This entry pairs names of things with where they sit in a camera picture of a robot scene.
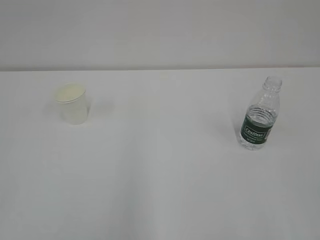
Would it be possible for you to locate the white paper cup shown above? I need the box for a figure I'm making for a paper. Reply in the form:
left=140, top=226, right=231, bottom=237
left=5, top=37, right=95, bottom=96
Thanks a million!
left=55, top=83, right=88, bottom=125

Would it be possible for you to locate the clear bottle green label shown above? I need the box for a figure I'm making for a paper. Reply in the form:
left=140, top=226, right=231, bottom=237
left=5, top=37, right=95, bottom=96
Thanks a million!
left=239, top=76, right=282, bottom=151

